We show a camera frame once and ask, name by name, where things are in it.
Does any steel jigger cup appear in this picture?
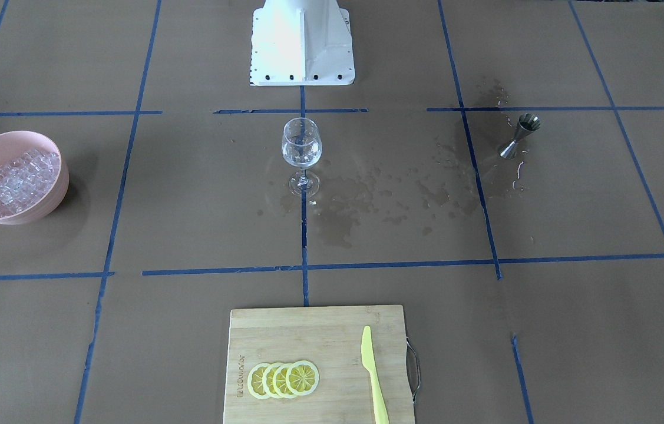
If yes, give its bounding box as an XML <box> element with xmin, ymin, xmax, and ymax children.
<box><xmin>498</xmin><ymin>113</ymin><xmax>541</xmax><ymax>160</ymax></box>

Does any clear wine glass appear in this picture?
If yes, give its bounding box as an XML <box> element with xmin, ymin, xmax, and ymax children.
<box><xmin>281</xmin><ymin>117</ymin><xmax>323</xmax><ymax>198</ymax></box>

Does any pile of ice cubes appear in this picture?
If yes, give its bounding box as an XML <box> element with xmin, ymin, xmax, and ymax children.
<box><xmin>0</xmin><ymin>148</ymin><xmax>61</xmax><ymax>218</ymax></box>

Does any bamboo cutting board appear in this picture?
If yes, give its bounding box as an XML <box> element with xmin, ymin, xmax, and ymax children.
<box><xmin>222</xmin><ymin>305</ymin><xmax>415</xmax><ymax>423</ymax></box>

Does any yellow plastic knife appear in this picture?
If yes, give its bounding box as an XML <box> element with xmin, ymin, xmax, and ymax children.
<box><xmin>359</xmin><ymin>325</ymin><xmax>390</xmax><ymax>423</ymax></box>

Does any pink bowl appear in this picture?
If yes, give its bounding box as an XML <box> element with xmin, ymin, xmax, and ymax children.
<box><xmin>0</xmin><ymin>131</ymin><xmax>70</xmax><ymax>225</ymax></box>

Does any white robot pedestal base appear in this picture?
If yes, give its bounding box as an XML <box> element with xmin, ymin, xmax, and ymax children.
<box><xmin>249</xmin><ymin>1</ymin><xmax>356</xmax><ymax>87</ymax></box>

